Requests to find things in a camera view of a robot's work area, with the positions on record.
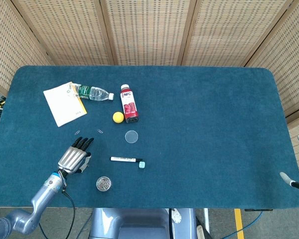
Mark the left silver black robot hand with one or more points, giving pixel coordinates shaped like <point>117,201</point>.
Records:
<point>71,159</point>

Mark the right black grey robot hand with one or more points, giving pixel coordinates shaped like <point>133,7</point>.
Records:
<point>287,178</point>

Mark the silver paper clip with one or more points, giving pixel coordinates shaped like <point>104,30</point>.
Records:
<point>77,132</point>
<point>100,131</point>

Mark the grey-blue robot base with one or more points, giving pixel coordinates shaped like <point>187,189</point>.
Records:
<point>129,224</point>

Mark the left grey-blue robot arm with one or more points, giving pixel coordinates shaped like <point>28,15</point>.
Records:
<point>42,191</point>

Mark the clear jar of paperclips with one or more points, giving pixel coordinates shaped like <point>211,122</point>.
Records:
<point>104,183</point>

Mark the black under-table panel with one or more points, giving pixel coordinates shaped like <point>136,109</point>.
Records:
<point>258,210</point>

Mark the white black whiteboard marker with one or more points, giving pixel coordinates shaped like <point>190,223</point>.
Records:
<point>122,159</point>

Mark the white notebook yellow edge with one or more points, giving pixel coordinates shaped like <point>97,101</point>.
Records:
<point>62,107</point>

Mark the yellow foam ball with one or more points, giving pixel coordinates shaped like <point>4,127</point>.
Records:
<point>118,117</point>

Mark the clear round plastic lid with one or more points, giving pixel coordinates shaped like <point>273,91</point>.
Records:
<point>131,137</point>

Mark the clear water bottle green label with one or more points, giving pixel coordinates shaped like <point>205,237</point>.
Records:
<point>94,93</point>

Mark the light blue eraser cube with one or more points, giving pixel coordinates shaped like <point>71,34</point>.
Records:
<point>142,164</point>

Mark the red NFC juice bottle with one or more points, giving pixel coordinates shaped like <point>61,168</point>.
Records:
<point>128,104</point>

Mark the white table leg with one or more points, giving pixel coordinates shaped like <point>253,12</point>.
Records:
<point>206,219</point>

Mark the teal blue table cloth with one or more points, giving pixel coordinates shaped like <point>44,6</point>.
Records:
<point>201,137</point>

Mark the white perforated bracket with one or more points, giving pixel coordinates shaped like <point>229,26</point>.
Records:
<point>177,216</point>

